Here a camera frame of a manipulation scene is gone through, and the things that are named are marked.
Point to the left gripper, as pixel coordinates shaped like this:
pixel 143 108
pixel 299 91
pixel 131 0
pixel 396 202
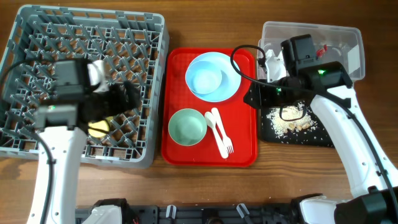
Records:
pixel 119 105

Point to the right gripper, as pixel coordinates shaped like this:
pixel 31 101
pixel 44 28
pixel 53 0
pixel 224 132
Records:
pixel 261 98

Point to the white napkin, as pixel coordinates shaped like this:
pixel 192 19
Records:
pixel 275 66

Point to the food scraps rice and nuts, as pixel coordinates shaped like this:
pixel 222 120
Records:
pixel 291 120

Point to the yellow cup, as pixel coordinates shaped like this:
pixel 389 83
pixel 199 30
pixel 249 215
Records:
pixel 101 128

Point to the red snack wrapper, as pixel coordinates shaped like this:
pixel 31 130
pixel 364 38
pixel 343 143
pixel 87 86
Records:
pixel 320 52

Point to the green saucer plate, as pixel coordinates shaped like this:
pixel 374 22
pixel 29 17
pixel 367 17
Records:
pixel 187 127

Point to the large light blue plate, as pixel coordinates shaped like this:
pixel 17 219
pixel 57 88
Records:
pixel 231 79

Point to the light blue bowl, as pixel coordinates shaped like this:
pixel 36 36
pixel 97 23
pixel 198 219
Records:
pixel 203 77

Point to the white plastic spoon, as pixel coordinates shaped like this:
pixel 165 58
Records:
pixel 211 122

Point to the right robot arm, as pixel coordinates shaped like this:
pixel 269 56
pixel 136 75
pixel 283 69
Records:
pixel 372 176

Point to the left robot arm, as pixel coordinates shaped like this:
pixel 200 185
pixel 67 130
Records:
pixel 61 144

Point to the grey dishwasher rack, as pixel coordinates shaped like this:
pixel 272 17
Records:
pixel 133 45

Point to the black tray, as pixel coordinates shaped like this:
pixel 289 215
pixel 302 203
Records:
pixel 318 137

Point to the white plastic fork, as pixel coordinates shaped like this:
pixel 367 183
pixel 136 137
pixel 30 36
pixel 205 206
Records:
pixel 226 140

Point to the clear plastic bin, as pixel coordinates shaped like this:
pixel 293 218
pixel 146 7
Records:
pixel 345 44

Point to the red plastic tray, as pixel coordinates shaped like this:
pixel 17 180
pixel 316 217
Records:
pixel 239 119

